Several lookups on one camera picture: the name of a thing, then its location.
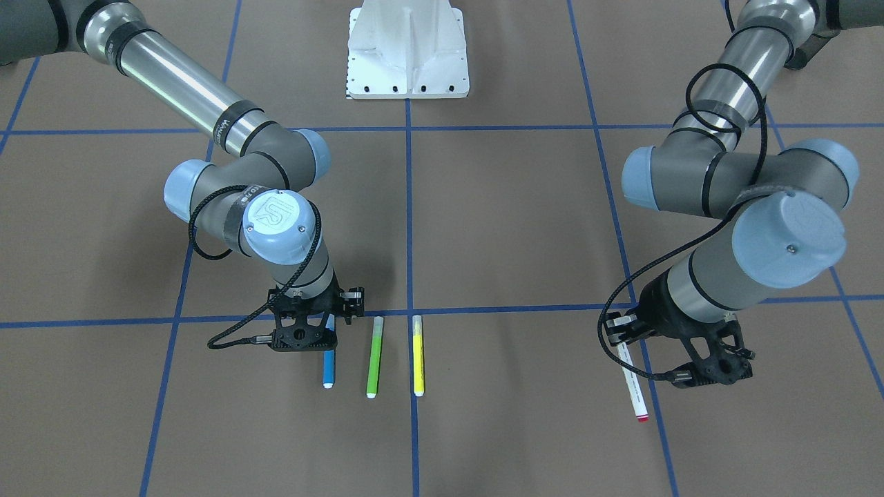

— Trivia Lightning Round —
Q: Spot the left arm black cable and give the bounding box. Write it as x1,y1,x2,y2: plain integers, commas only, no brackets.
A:
598,64,770,382

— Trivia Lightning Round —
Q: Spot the green marker pen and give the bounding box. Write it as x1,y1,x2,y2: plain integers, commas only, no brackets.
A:
366,315,384,399

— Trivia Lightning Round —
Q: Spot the yellow marker pen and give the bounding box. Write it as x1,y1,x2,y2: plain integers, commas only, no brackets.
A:
412,315,425,398

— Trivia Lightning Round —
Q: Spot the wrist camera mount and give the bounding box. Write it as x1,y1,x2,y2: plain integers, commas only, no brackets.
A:
269,307,338,352
665,319,756,388

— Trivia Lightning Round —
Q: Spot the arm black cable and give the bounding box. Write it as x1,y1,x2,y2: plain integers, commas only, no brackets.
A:
598,64,770,382
188,185,324,351

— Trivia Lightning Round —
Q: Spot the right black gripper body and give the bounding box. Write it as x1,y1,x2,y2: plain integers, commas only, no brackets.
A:
269,273,345,320

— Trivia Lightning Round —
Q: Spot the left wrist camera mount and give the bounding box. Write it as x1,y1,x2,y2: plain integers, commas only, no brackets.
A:
665,319,756,388

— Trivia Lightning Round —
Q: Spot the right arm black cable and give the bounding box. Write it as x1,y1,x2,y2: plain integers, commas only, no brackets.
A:
188,185,324,351

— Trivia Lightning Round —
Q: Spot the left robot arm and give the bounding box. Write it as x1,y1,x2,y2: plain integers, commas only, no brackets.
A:
605,1,882,344

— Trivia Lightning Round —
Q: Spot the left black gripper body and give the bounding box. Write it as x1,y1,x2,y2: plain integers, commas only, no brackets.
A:
634,268,733,340

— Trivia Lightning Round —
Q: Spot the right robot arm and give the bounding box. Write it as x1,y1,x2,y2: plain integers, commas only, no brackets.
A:
2,1,354,333

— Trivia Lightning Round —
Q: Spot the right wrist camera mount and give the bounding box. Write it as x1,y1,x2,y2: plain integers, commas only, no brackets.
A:
269,307,338,352

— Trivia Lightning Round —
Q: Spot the blue marker pen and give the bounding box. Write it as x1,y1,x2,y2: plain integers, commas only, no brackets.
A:
323,315,336,389

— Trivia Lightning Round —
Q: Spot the brown paper table cover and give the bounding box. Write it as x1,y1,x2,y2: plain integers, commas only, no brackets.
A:
1,1,883,496

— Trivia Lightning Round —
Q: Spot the red marker pen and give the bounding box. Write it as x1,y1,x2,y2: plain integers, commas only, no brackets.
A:
617,343,649,422

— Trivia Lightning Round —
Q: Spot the white camera pillar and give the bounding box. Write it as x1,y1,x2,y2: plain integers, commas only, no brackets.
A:
345,1,470,99

